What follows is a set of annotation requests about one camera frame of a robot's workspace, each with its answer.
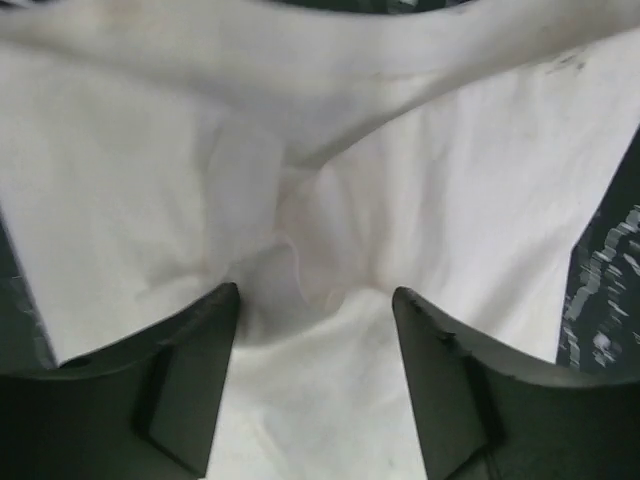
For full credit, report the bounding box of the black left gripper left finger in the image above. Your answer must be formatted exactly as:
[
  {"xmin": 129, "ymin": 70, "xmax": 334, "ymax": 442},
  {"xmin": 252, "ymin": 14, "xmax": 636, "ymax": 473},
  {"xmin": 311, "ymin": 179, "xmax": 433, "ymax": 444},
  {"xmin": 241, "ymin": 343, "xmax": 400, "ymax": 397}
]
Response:
[{"xmin": 1, "ymin": 283, "xmax": 239, "ymax": 478}]

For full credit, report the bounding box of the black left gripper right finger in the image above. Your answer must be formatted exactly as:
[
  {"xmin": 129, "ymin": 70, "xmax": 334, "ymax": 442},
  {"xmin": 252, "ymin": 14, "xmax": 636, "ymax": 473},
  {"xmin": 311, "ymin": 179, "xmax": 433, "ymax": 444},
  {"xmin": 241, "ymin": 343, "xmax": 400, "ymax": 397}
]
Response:
[{"xmin": 392, "ymin": 287, "xmax": 639, "ymax": 479}]

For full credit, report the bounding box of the white t shirt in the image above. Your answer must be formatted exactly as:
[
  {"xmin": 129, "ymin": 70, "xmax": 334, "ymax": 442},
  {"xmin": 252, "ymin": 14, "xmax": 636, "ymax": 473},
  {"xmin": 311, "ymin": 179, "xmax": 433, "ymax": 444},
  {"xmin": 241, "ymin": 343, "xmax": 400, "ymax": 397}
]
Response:
[{"xmin": 1, "ymin": 1, "xmax": 639, "ymax": 479}]

